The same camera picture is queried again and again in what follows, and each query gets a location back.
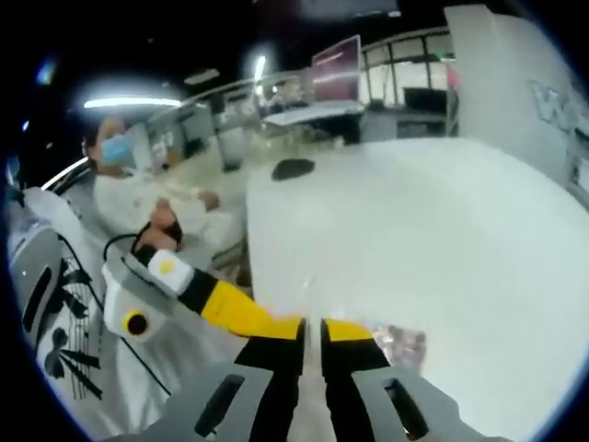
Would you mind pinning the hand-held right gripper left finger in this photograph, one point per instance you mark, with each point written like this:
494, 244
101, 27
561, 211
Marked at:
271, 391

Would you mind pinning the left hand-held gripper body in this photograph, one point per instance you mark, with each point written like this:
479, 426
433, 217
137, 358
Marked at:
115, 304

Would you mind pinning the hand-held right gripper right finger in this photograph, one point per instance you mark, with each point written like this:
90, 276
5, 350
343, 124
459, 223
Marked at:
349, 359

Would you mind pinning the clear resealable bag pink contents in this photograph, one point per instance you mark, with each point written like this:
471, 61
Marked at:
400, 343

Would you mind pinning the person's left hand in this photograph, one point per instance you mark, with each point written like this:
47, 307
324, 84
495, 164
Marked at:
154, 235

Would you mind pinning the person in white coat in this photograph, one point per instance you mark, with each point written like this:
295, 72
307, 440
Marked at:
119, 391

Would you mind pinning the grey chest-worn device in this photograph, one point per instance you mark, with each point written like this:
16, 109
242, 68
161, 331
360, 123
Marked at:
32, 248

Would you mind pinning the person's head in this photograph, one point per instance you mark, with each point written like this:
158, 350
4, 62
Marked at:
115, 152

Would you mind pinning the black pouch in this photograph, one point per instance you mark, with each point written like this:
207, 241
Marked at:
293, 168

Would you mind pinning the ceiling light tube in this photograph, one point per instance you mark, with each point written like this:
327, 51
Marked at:
261, 69
133, 102

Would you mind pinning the white monitor desk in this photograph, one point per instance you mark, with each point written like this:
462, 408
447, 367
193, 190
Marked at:
317, 110

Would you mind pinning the grey counter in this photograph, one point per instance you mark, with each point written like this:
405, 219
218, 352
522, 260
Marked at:
382, 124

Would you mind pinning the large purple-screen monitor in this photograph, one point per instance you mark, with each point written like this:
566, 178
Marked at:
336, 73

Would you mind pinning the black monitor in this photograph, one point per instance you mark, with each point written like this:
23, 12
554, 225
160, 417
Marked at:
425, 99

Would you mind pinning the red flag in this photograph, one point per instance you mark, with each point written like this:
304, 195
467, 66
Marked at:
453, 77

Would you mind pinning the glass window wall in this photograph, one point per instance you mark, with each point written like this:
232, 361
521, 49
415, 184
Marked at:
382, 69

